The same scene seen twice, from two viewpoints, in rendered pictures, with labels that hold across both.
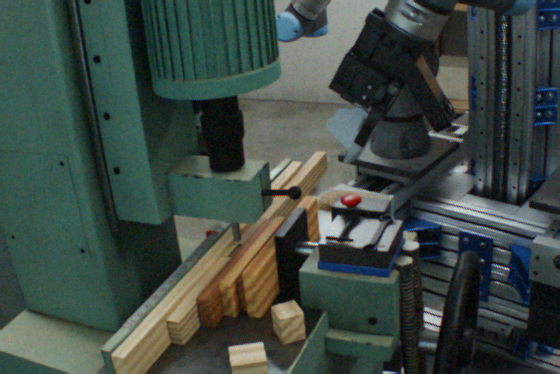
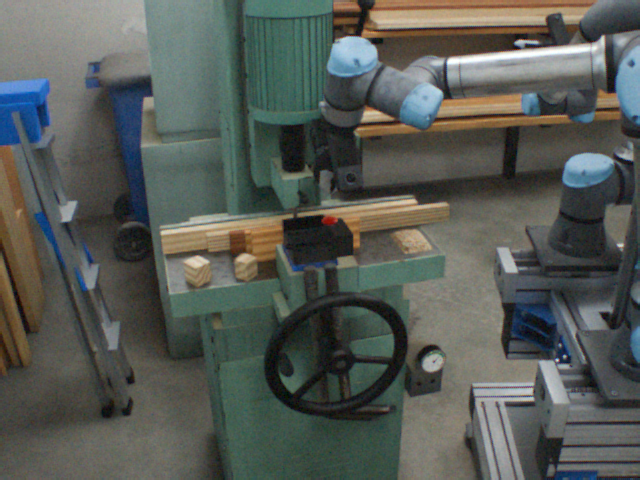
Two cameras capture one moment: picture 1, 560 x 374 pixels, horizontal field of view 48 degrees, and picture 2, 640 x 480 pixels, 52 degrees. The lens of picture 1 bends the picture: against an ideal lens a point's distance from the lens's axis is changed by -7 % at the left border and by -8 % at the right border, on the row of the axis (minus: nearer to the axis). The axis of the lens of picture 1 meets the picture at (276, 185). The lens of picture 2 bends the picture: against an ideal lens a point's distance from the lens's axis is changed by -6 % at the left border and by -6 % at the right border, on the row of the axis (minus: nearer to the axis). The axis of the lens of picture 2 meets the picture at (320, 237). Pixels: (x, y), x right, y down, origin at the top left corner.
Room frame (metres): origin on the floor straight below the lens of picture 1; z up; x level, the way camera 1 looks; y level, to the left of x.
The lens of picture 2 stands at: (0.03, -1.06, 1.62)
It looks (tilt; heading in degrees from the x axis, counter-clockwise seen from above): 27 degrees down; 50
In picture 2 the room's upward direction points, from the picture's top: 1 degrees counter-clockwise
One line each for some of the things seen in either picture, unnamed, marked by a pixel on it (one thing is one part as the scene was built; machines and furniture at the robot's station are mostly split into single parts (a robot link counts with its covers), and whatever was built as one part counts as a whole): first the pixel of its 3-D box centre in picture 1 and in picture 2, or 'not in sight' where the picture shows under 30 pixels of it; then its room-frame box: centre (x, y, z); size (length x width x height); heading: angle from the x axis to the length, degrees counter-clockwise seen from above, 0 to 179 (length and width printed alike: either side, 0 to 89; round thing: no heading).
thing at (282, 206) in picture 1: (262, 230); (332, 226); (0.97, 0.03, 0.92); 0.58 x 0.02 x 0.04; 155
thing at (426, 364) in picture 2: not in sight; (430, 360); (1.04, -0.24, 0.65); 0.06 x 0.04 x 0.08; 155
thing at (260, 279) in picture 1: (285, 252); (306, 238); (0.87, 0.00, 0.94); 0.24 x 0.02 x 0.07; 155
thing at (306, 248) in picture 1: (312, 250); (307, 242); (0.84, -0.04, 0.95); 0.09 x 0.07 x 0.09; 155
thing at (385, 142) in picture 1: (399, 128); (579, 226); (1.51, -0.31, 0.87); 0.15 x 0.15 x 0.10
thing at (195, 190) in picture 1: (219, 192); (293, 183); (0.90, 0.08, 1.03); 0.14 x 0.07 x 0.09; 65
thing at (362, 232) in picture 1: (362, 231); (318, 242); (0.81, -0.11, 0.99); 0.13 x 0.11 x 0.06; 155
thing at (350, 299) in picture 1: (361, 277); (316, 273); (0.81, -0.11, 0.92); 0.15 x 0.13 x 0.09; 155
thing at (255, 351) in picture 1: (249, 367); (197, 271); (0.63, 0.05, 0.92); 0.04 x 0.04 x 0.04; 6
